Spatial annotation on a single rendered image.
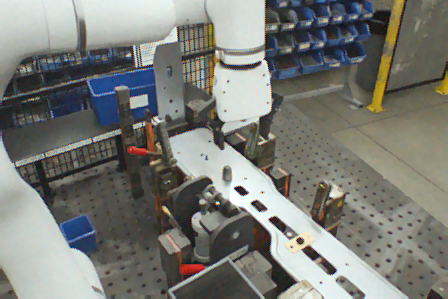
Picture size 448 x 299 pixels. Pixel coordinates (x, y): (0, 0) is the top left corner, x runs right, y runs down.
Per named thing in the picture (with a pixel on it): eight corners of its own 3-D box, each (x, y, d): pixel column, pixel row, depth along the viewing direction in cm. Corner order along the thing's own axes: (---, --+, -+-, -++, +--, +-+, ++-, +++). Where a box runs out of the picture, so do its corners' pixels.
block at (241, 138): (254, 194, 168) (256, 138, 154) (232, 205, 163) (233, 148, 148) (240, 183, 175) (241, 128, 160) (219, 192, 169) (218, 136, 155)
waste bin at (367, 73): (410, 88, 418) (427, 19, 380) (372, 97, 401) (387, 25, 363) (377, 71, 458) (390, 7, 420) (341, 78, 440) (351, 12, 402)
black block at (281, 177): (293, 234, 149) (300, 172, 134) (271, 247, 144) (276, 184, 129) (279, 221, 155) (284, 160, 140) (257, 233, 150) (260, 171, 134)
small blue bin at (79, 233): (100, 249, 143) (96, 231, 138) (72, 261, 138) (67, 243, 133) (90, 230, 150) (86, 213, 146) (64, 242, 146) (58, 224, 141)
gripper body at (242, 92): (219, 65, 65) (222, 127, 70) (276, 56, 68) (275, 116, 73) (205, 53, 71) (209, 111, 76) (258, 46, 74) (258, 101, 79)
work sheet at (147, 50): (181, 59, 180) (176, -12, 163) (134, 70, 168) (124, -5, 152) (178, 57, 181) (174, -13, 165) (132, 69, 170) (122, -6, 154)
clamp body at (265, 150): (278, 210, 160) (284, 137, 142) (255, 222, 155) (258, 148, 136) (264, 198, 167) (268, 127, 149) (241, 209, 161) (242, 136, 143)
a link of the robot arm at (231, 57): (222, 53, 63) (223, 71, 65) (272, 46, 66) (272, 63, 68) (206, 41, 70) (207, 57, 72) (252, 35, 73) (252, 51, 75)
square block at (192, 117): (212, 175, 179) (210, 104, 160) (197, 182, 175) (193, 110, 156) (203, 167, 185) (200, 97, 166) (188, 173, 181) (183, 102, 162)
